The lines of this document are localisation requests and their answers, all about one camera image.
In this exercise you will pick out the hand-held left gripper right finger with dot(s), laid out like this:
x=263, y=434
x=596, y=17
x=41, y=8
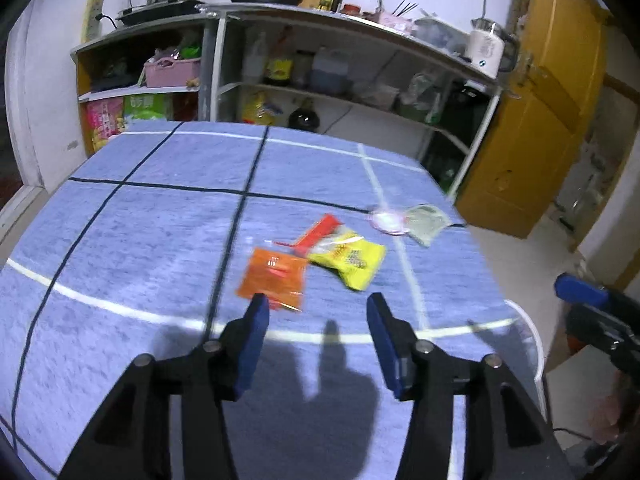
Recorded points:
x=387, y=350

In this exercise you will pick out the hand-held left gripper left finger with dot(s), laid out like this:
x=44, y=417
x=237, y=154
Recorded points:
x=252, y=345

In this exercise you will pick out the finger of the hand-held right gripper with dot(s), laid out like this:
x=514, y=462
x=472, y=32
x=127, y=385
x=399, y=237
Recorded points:
x=580, y=289
x=597, y=322

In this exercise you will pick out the orange sauce packet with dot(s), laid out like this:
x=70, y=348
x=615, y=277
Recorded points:
x=272, y=272

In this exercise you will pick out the person's right hand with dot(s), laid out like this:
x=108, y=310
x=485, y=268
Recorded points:
x=612, y=415

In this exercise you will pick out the small yellow snack packet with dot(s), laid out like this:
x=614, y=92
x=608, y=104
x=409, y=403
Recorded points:
x=355, y=262

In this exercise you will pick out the white foil lid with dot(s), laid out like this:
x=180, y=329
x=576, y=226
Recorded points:
x=387, y=220

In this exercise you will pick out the green seasoning packet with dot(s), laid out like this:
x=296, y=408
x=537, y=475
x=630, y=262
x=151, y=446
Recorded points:
x=425, y=220

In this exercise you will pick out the red sauce packet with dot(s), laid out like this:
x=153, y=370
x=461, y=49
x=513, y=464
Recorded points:
x=320, y=227

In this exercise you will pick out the blue checked tablecloth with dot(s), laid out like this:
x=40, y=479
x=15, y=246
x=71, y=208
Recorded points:
x=150, y=240

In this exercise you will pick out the yellow wooden door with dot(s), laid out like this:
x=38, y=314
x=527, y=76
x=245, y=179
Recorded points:
x=540, y=135

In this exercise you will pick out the green glass bottle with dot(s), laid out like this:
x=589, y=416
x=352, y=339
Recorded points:
x=448, y=177

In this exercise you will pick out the round dark bottle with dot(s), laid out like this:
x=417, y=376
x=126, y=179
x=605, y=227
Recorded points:
x=304, y=119

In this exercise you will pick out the yellow food bag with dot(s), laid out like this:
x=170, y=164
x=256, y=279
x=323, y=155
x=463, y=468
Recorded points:
x=259, y=109

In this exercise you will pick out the crumpled plastic bags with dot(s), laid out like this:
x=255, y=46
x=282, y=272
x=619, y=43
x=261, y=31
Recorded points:
x=422, y=97

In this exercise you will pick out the small plastic tub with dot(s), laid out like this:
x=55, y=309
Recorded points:
x=376, y=96

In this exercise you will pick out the white electric kettle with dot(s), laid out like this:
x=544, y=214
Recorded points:
x=487, y=50

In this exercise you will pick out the green snack box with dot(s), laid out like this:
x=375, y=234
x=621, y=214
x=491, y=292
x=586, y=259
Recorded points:
x=147, y=107

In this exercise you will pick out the pink snack box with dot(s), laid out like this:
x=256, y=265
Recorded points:
x=105, y=125

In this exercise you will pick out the brown glass jar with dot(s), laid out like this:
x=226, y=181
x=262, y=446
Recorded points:
x=302, y=72

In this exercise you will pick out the soy sauce bottle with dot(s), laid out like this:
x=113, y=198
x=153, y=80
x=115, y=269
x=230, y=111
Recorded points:
x=278, y=65

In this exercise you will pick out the white plastic jug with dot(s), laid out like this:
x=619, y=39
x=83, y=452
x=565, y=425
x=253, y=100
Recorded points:
x=255, y=62

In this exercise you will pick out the blue plastic jug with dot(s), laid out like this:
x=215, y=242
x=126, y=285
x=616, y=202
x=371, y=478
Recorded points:
x=330, y=72

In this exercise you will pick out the pink plastic basket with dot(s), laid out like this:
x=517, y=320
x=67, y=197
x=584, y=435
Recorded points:
x=172, y=72

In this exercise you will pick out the clear plastic container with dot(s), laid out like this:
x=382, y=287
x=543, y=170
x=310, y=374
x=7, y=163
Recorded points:
x=440, y=35

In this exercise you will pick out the pink utensil holder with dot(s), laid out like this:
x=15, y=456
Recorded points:
x=395, y=20

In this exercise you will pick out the white metal shelf unit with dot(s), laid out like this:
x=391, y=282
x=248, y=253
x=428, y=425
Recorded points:
x=350, y=20

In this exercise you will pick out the wooden shelf cabinet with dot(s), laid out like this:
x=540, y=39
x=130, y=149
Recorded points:
x=125, y=35

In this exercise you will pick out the red lid jar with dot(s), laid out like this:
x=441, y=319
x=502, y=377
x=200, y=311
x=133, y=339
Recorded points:
x=351, y=9

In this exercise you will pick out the black induction cooker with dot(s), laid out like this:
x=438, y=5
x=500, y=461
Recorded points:
x=155, y=12

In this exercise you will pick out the yellowed power strip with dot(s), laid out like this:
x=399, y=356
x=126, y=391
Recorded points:
x=92, y=20

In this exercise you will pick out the brown door frame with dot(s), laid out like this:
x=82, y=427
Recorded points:
x=622, y=89

